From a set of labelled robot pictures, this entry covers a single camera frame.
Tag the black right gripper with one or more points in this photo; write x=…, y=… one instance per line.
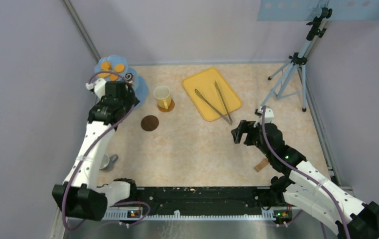
x=244, y=126

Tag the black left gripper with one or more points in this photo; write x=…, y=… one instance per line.
x=130, y=99

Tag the round orange biscuit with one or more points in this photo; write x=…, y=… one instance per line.
x=113, y=77
x=119, y=68
x=105, y=66

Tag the chocolate swirl roll cake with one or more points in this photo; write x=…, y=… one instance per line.
x=128, y=77

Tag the square orange biscuit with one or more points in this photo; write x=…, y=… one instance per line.
x=103, y=75

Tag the round orange biscuit top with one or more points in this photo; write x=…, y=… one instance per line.
x=119, y=68

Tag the dark brown round coaster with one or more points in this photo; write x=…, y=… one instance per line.
x=149, y=123

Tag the yellow handled cream mug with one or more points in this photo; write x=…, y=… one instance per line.
x=162, y=95

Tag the light brown round coaster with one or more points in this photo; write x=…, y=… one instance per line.
x=171, y=107

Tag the yellow serving tray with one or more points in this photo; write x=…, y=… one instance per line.
x=215, y=89

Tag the grey handled mug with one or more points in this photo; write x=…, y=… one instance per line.
x=108, y=162

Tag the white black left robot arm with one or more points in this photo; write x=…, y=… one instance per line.
x=79, y=196

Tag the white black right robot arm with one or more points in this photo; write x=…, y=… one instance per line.
x=303, y=186

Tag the blue three-tier cake stand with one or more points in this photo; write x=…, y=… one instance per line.
x=139, y=85

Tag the small wooden block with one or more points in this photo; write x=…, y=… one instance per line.
x=260, y=166

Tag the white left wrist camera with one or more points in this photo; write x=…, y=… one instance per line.
x=98, y=87

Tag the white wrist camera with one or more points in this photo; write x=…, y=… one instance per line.
x=98, y=87
x=264, y=113

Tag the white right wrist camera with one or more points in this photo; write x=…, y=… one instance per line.
x=264, y=113

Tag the blue camera tripod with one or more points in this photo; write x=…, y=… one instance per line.
x=298, y=60

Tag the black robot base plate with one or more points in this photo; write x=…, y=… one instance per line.
x=205, y=201

